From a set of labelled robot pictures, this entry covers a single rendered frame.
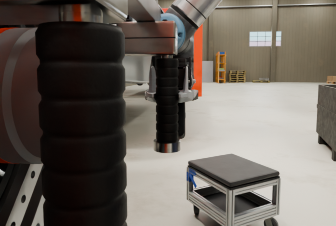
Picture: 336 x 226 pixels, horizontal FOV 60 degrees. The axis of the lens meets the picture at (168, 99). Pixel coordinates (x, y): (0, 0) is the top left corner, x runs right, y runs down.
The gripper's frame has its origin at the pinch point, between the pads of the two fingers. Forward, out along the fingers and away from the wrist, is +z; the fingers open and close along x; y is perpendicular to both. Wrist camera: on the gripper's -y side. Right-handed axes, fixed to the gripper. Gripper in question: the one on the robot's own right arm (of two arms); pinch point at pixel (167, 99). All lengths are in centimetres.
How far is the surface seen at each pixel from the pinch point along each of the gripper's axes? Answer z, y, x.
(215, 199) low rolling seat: -124, -72, 16
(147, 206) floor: -132, -83, -27
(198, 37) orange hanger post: -348, 47, 4
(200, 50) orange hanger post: -348, 30, 7
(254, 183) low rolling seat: -100, -53, 34
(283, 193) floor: -161, -83, 66
